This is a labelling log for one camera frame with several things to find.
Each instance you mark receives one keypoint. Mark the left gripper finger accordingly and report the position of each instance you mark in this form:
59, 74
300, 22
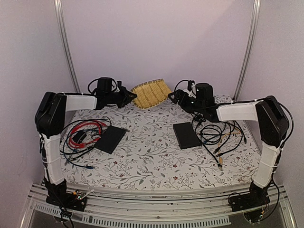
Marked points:
129, 96
122, 89

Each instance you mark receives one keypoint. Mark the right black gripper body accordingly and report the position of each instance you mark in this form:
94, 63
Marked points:
197, 106

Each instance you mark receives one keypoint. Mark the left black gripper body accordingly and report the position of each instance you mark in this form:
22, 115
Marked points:
114, 98

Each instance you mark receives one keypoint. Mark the black TP-Link network switch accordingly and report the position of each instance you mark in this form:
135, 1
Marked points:
185, 135

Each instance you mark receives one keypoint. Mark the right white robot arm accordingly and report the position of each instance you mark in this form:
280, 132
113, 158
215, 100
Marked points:
275, 124

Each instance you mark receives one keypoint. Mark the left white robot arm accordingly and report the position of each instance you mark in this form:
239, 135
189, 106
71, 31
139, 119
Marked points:
50, 122

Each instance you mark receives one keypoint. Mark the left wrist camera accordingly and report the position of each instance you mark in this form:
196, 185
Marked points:
119, 85

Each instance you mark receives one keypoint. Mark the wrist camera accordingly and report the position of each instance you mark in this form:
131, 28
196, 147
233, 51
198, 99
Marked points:
190, 88
119, 85

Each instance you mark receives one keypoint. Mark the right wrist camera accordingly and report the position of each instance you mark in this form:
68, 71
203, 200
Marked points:
190, 88

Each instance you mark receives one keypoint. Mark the right aluminium frame post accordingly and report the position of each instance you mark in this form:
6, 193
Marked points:
248, 49

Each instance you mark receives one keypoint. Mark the aluminium frame post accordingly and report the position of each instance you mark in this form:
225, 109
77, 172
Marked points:
63, 34
248, 49

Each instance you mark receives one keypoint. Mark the aluminium front rail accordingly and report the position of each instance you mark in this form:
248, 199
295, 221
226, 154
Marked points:
200, 208

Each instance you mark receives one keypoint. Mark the left aluminium frame post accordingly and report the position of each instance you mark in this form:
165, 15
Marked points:
63, 34

